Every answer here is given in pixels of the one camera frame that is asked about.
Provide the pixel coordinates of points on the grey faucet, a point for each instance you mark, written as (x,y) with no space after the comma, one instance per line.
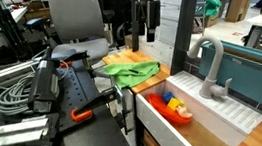
(212,69)

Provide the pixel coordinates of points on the aluminium extrusion rail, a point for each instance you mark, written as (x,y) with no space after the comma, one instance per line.
(3,72)
(6,131)

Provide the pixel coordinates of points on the pink toy figure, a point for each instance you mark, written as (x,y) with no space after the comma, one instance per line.
(185,112)

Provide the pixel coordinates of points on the orange toy boat bowl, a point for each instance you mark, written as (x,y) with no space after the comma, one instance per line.
(163,112)

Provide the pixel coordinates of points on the black clamp with orange pad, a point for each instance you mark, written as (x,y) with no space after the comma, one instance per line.
(72,56)
(101,99)

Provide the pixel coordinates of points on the black perforated breadboard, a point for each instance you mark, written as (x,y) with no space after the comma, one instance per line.
(79,86)

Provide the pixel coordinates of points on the white sink unit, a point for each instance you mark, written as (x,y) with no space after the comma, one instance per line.
(169,145)

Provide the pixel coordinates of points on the yellow toy block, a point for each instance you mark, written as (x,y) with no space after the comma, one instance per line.
(173,104)

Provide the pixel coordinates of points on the brown cardboard box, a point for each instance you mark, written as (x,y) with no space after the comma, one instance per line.
(237,7)

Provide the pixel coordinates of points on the green towel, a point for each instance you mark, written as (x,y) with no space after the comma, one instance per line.
(130,76)

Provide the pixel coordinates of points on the green bag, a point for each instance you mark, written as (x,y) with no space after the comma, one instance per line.
(212,5)

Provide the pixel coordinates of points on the blue toy block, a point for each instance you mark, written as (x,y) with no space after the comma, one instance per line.
(167,97)

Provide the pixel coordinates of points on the teal plastic bin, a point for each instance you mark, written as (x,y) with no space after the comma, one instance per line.
(254,81)

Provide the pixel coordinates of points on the grey office chair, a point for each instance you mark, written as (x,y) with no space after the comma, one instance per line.
(75,9)

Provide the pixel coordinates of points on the white desk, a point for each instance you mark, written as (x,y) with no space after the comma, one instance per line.
(14,13)

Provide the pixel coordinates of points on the concrete look backdrop panel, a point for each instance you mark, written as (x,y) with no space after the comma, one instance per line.
(169,20)

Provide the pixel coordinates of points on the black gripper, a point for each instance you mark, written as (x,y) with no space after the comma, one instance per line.
(153,13)

